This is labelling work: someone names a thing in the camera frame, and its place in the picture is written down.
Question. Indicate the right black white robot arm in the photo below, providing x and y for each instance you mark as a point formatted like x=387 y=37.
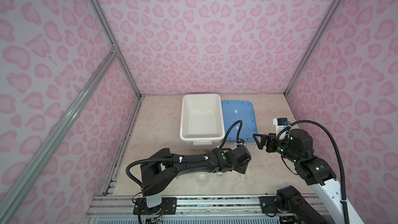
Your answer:
x=297 y=147

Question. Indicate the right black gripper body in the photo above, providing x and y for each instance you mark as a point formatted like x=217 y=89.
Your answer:
x=280 y=146

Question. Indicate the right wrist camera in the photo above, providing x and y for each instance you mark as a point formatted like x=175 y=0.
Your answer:
x=280 y=124

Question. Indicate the white plastic storage bin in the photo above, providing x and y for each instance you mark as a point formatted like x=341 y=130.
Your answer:
x=201 y=124

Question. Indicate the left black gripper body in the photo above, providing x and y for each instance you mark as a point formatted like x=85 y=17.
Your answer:
x=241 y=167

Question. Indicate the blue plastic bin lid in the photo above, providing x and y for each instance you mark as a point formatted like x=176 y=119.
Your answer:
x=240 y=110

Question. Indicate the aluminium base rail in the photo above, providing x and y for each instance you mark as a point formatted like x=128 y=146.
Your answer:
x=222 y=209

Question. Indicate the clear glass beaker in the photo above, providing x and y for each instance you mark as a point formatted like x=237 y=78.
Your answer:
x=203 y=179

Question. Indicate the clear plastic pipette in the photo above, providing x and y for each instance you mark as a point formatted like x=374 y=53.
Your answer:
x=180 y=181

